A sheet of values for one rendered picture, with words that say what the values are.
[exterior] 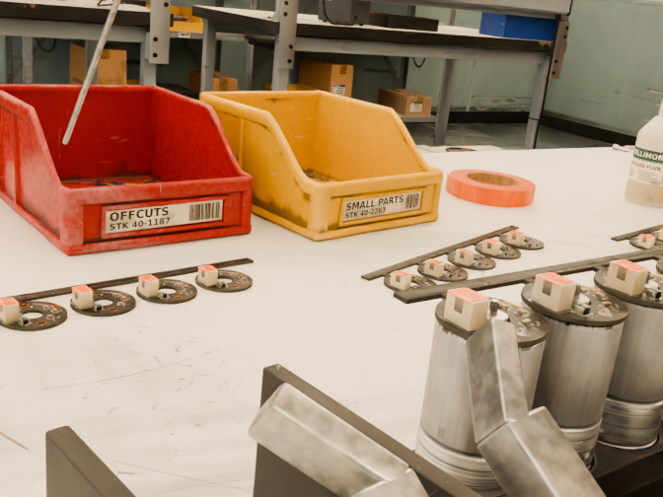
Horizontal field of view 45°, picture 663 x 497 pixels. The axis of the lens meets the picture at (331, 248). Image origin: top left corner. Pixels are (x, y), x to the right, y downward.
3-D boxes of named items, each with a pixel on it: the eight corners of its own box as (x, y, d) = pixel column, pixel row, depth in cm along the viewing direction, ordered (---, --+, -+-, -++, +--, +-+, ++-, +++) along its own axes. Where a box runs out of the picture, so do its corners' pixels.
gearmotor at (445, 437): (531, 523, 19) (572, 325, 17) (455, 555, 17) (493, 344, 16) (460, 468, 21) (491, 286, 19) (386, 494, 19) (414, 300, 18)
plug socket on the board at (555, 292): (578, 308, 19) (584, 281, 18) (553, 314, 18) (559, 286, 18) (552, 296, 19) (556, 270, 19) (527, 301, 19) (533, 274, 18)
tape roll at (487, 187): (515, 187, 59) (518, 172, 58) (546, 209, 53) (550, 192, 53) (437, 181, 58) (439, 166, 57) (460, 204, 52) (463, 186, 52)
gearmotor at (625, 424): (668, 462, 22) (714, 292, 20) (613, 486, 21) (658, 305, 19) (595, 420, 24) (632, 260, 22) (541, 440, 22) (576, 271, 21)
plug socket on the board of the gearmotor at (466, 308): (493, 326, 17) (499, 298, 17) (465, 333, 16) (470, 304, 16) (468, 313, 18) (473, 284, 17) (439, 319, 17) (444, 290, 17)
